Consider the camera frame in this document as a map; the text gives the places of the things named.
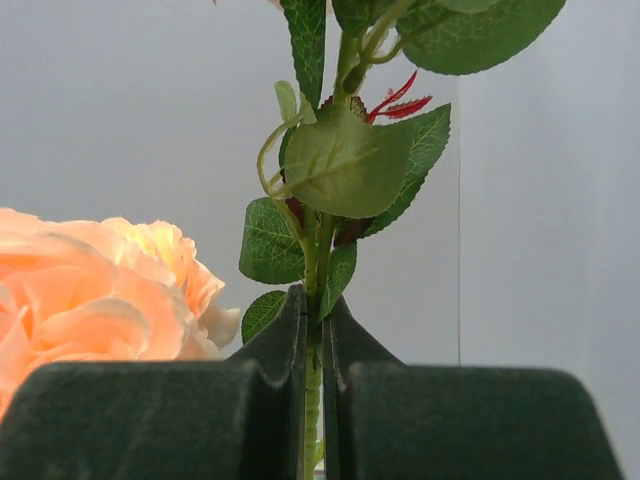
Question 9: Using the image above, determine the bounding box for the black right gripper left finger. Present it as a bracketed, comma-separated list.
[1, 286, 307, 479]

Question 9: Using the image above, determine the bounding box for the orange rose flower stem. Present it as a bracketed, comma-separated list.
[1, 208, 240, 406]

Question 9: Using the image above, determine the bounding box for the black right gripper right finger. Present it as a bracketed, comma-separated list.
[322, 300, 623, 480]

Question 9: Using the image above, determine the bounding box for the pink rose flower stem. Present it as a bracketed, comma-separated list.
[239, 1, 562, 479]

